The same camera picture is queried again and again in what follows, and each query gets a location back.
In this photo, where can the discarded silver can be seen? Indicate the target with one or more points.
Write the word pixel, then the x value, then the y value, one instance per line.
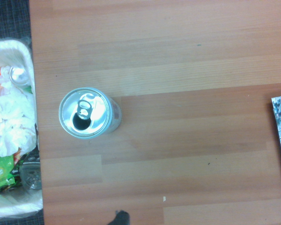
pixel 18 76

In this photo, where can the crumpled white tissue paper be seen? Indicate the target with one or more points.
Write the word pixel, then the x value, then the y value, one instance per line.
pixel 10 122

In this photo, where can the green snack wrapper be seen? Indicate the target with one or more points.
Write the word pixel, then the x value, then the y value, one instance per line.
pixel 1 172

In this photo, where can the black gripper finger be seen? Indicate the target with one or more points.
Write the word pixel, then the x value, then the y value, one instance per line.
pixel 121 219

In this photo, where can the dark crushed can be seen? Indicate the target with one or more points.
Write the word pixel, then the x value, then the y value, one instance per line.
pixel 31 174

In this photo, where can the silver aluminium drink can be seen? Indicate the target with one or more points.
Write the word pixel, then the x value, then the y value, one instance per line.
pixel 89 112

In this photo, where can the white lined trash bin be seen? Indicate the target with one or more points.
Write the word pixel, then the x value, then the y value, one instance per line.
pixel 25 54

